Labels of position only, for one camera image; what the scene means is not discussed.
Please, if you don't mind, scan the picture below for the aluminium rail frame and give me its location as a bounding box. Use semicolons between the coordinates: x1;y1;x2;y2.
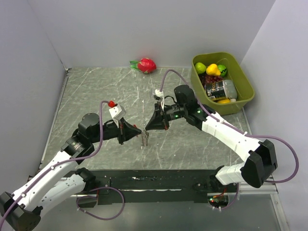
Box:
23;178;279;200

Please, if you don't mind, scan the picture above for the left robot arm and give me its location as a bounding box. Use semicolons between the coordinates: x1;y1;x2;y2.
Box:
0;113;141;231

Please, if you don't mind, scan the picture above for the yellow pear toy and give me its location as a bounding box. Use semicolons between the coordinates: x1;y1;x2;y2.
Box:
206;64;221;76

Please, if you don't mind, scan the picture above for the red dragon fruit toy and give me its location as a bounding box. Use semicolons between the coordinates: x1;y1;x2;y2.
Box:
129;58;157;74

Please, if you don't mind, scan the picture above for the black labelled cup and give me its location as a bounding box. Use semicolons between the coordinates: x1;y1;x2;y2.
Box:
205;80;238;101

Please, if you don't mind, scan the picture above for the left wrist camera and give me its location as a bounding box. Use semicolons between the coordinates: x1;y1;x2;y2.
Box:
108;101;126;127

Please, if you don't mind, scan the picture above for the red and silver key organizer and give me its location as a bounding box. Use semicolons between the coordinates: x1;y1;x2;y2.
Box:
136;128;149;149

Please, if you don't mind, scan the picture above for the green watermelon toy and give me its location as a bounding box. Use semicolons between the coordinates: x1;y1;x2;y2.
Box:
218;64;227;77

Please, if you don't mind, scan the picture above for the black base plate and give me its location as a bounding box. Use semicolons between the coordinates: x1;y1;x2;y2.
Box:
57;169;241;206

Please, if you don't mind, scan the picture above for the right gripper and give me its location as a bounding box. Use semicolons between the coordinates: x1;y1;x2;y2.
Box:
146;101;187;130

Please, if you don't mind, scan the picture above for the olive green plastic bin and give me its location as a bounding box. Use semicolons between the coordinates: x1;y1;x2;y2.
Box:
191;52;255;115

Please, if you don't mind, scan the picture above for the yellow lemon toy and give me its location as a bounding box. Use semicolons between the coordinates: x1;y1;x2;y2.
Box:
217;99;231;104

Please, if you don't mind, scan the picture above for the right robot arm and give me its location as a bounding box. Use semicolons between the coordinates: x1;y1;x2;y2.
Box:
145;85;278;192

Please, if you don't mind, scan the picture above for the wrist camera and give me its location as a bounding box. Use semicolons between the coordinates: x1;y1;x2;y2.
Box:
108;101;126;127
153;89;165;110

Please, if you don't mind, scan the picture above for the green lime toy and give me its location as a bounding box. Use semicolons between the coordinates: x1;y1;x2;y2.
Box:
194;62;207;75

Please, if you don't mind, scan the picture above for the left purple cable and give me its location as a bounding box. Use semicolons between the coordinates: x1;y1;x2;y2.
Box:
0;100;125;221

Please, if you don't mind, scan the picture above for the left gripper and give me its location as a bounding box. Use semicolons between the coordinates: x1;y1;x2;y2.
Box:
90;116;141;144

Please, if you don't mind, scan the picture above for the dark red grapes toy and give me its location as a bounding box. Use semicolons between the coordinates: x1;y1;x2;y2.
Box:
199;73;223;85

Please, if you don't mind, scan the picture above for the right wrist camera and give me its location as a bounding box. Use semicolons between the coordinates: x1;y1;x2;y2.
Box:
153;89;165;110

